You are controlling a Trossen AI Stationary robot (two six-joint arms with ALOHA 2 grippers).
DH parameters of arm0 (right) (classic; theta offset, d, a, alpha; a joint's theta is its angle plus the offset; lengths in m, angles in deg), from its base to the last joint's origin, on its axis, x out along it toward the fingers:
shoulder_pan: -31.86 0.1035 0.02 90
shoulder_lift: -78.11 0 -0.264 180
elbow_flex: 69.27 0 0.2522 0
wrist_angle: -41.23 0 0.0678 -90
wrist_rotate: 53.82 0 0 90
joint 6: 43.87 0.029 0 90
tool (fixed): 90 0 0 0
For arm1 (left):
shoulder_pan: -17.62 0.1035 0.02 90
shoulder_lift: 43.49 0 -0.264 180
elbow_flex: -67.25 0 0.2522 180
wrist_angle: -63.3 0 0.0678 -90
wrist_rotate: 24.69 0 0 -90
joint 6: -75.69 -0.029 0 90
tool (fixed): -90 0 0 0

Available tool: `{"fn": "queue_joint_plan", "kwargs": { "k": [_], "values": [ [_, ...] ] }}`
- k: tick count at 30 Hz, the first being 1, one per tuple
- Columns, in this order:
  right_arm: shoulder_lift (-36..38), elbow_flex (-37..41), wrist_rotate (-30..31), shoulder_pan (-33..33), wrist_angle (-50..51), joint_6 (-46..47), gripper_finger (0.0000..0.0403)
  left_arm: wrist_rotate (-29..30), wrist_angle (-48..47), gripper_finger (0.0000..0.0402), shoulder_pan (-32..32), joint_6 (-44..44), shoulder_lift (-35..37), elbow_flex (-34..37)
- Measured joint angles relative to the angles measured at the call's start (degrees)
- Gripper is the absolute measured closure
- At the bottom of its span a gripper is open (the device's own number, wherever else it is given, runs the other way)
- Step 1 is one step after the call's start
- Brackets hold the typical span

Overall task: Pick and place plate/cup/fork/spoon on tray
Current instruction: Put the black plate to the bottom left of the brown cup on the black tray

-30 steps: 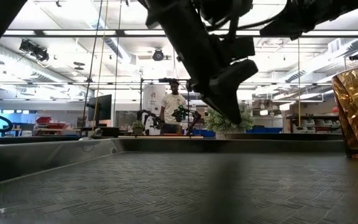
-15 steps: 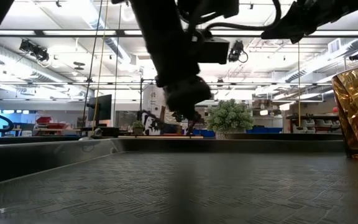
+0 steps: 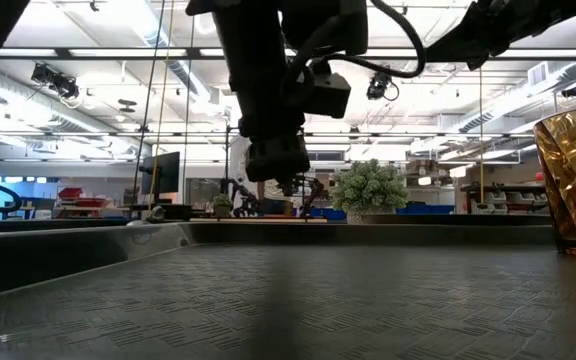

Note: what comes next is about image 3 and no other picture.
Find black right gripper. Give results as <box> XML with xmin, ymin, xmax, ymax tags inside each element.
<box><xmin>426</xmin><ymin>0</ymin><xmax>576</xmax><ymax>71</ymax></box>

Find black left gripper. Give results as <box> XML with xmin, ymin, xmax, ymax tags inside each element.
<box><xmin>237</xmin><ymin>84</ymin><xmax>314</xmax><ymax>184</ymax></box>

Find black plastic tray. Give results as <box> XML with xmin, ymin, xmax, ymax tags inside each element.
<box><xmin>0</xmin><ymin>221</ymin><xmax>576</xmax><ymax>360</ymax></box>

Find small green potted plant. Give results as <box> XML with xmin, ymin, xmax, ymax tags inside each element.
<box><xmin>211</xmin><ymin>193</ymin><xmax>234</xmax><ymax>219</ymax></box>

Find blue storage bin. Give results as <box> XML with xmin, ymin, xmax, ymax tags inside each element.
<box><xmin>309</xmin><ymin>207</ymin><xmax>348</xmax><ymax>222</ymax></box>
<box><xmin>396</xmin><ymin>202</ymin><xmax>456</xmax><ymax>216</ymax></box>

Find green artificial potted plant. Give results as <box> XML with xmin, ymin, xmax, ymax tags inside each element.
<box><xmin>329</xmin><ymin>158</ymin><xmax>411</xmax><ymax>225</ymax></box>

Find black computer monitor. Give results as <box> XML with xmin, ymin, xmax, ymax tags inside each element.
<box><xmin>139</xmin><ymin>150</ymin><xmax>182</xmax><ymax>197</ymax></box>

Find red storage bins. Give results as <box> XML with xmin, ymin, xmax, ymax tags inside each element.
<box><xmin>56</xmin><ymin>186</ymin><xmax>108</xmax><ymax>209</ymax></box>

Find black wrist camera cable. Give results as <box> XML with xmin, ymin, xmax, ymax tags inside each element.
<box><xmin>287</xmin><ymin>0</ymin><xmax>428</xmax><ymax>109</ymax></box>

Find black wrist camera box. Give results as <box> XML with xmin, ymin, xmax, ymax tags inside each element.
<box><xmin>310</xmin><ymin>72</ymin><xmax>353</xmax><ymax>120</ymax></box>

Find black camera with cable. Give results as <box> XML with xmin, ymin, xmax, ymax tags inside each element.
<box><xmin>365</xmin><ymin>69</ymin><xmax>400</xmax><ymax>102</ymax></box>

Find thin black cable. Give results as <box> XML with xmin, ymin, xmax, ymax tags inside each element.
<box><xmin>130</xmin><ymin>0</ymin><xmax>167</xmax><ymax>219</ymax></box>

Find black rig camera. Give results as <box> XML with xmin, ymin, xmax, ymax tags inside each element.
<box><xmin>29</xmin><ymin>62</ymin><xmax>81</xmax><ymax>100</ymax></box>

